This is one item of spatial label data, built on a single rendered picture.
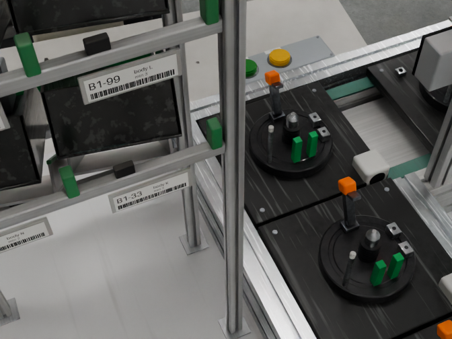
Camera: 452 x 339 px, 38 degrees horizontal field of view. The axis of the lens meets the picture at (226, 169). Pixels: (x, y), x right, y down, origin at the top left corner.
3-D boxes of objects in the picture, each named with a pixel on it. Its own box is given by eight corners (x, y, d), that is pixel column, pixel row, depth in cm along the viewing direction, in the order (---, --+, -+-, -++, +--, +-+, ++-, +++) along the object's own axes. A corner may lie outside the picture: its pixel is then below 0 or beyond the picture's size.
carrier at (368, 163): (198, 127, 117) (194, 76, 108) (317, 88, 123) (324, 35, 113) (256, 232, 104) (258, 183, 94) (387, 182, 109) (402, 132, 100)
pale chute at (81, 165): (83, 158, 109) (77, 131, 108) (161, 143, 110) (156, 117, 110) (70, 177, 81) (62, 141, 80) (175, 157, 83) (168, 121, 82)
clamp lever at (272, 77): (269, 113, 113) (264, 72, 109) (280, 109, 114) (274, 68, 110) (278, 120, 110) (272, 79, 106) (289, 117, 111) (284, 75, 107)
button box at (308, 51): (222, 86, 131) (222, 62, 126) (316, 56, 136) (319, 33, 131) (237, 109, 127) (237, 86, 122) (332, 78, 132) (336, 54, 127)
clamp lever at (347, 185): (340, 222, 99) (337, 179, 95) (352, 217, 100) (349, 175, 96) (353, 234, 96) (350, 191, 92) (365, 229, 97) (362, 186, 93)
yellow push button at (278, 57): (265, 59, 128) (266, 51, 126) (284, 53, 129) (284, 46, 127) (274, 72, 126) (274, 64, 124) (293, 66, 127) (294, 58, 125)
